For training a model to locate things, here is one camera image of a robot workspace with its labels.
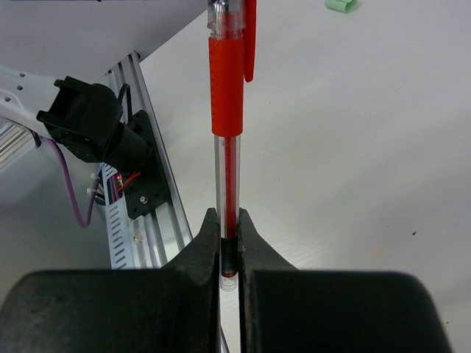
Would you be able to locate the white slotted cable duct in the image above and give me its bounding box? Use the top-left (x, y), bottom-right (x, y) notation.
top-left (101, 164), bottom-right (135, 270)

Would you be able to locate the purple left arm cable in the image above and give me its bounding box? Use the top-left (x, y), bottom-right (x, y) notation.
top-left (40, 135), bottom-right (100, 229)

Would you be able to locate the aluminium mounting rail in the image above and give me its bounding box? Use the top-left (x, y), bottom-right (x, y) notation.
top-left (1, 53), bottom-right (192, 277)

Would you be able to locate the red pen cap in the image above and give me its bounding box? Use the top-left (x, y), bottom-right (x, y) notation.
top-left (207, 0), bottom-right (258, 82)

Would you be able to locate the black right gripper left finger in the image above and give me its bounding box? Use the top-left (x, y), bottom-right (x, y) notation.
top-left (1, 209), bottom-right (220, 352)

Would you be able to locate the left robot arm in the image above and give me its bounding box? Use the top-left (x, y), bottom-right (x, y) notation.
top-left (1, 67), bottom-right (152, 173)

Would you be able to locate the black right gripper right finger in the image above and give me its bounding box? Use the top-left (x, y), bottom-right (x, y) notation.
top-left (238, 210), bottom-right (452, 352)

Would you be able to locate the green highlighter cap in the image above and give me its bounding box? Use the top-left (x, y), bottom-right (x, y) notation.
top-left (325, 0), bottom-right (357, 13)

